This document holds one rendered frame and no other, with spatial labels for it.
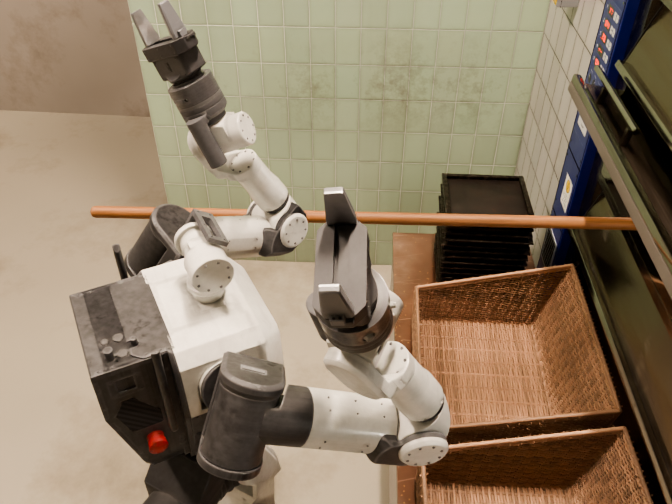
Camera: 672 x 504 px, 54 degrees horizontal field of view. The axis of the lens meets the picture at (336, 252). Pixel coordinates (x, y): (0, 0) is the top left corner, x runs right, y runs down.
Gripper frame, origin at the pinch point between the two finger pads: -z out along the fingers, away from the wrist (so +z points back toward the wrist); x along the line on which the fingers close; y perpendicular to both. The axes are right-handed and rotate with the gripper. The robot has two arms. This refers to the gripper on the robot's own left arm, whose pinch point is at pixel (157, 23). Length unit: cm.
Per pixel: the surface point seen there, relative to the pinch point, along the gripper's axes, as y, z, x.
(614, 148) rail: -49, 60, 54
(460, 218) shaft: -36, 69, 20
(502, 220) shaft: -41, 74, 28
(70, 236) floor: -54, 98, -233
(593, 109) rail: -64, 59, 45
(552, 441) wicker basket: -14, 119, 39
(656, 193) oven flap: -41, 66, 63
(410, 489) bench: 6, 126, 6
